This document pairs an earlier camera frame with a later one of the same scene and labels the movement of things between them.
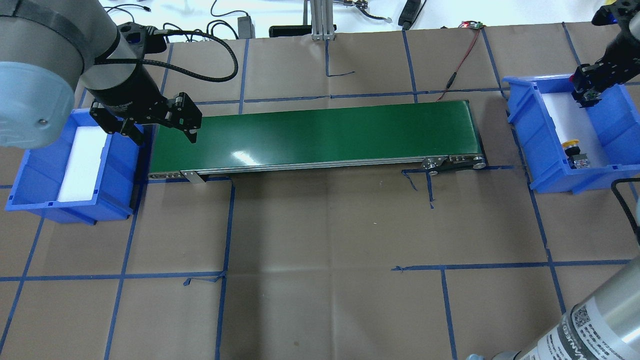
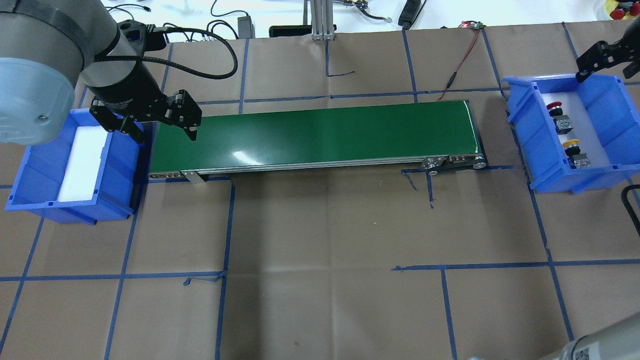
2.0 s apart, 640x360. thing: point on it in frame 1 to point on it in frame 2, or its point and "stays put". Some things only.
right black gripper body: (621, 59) to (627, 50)
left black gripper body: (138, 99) stays put
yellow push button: (576, 160) stays put
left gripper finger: (191, 134) stays put
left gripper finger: (130, 129) stays put
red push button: (585, 97) to (562, 122)
